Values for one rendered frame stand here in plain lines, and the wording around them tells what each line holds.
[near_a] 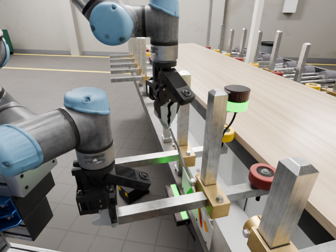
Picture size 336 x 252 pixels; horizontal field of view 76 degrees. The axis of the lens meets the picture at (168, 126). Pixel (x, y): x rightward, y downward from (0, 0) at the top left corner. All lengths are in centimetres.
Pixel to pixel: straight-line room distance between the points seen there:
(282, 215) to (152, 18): 48
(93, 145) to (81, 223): 136
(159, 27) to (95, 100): 28
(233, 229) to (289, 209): 53
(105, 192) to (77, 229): 123
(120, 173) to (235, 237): 51
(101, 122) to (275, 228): 33
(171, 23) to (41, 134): 39
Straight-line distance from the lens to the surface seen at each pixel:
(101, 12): 45
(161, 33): 58
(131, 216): 59
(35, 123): 37
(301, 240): 73
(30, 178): 65
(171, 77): 59
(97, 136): 41
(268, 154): 76
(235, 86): 54
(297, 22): 731
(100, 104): 39
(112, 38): 45
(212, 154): 57
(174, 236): 158
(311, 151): 85
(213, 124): 52
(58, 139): 37
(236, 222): 90
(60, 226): 178
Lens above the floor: 130
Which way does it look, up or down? 28 degrees down
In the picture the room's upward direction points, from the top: straight up
